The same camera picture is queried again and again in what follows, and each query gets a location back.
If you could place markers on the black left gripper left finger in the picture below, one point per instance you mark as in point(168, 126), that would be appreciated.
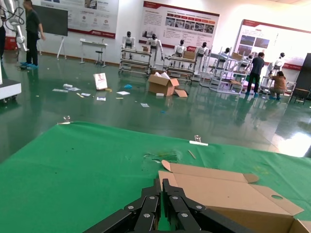
point(145, 213)

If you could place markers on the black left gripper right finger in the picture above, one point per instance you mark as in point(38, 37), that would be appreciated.
point(184, 216)

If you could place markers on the white industrial robot arm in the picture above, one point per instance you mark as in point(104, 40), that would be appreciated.
point(19, 36)

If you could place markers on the open cardboard box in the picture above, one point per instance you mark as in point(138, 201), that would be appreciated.
point(303, 227)
point(218, 194)

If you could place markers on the small wooden stick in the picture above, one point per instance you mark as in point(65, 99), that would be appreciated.
point(191, 154)

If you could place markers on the silver binder clip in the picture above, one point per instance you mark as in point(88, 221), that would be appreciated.
point(65, 120)
point(198, 142)

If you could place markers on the green table cloth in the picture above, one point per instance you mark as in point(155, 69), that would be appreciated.
point(73, 170)

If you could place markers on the white paper sheet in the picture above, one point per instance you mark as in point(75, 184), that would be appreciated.
point(123, 93)
point(60, 90)
point(101, 98)
point(85, 94)
point(144, 104)
point(73, 89)

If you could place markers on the small white block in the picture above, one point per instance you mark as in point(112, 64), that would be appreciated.
point(160, 94)

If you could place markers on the flat cardboard piece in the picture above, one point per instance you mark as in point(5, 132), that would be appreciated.
point(181, 93)

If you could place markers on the blue cap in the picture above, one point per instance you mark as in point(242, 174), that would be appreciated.
point(128, 86)

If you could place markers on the large open cardboard carton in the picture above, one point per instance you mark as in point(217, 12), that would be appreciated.
point(161, 86)

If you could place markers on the white paper bag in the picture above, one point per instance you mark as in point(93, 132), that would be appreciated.
point(100, 81)

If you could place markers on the crouching person in brown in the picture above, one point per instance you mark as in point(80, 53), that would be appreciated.
point(278, 83)

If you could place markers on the standing man in black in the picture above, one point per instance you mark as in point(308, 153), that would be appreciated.
point(256, 70)

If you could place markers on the white humanoid robot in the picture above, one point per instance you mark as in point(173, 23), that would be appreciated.
point(279, 63)
point(180, 49)
point(128, 41)
point(227, 52)
point(202, 51)
point(154, 43)

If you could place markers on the black stool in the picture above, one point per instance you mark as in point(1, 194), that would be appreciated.
point(98, 54)

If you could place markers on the white table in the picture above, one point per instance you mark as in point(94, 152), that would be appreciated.
point(93, 43)

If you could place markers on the white machine base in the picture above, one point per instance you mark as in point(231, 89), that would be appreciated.
point(8, 88)

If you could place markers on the black panel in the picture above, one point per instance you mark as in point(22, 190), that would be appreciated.
point(305, 72)

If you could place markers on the man in dark clothes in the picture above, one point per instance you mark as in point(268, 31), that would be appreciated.
point(32, 31)

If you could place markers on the black screen on stand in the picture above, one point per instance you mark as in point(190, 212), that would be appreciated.
point(51, 20)

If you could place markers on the person in dark trousers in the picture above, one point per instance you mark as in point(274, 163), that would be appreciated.
point(2, 41)

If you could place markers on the white frame workbench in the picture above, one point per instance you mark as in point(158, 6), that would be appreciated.
point(290, 85)
point(179, 69)
point(134, 63)
point(226, 82)

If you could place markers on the wall poster with photo row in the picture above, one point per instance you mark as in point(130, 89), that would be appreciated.
point(177, 26)

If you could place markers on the wall poster with landscape photos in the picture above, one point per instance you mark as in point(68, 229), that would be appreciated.
point(272, 38)

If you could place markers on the wall poster with red stripe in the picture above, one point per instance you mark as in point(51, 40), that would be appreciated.
point(97, 14)

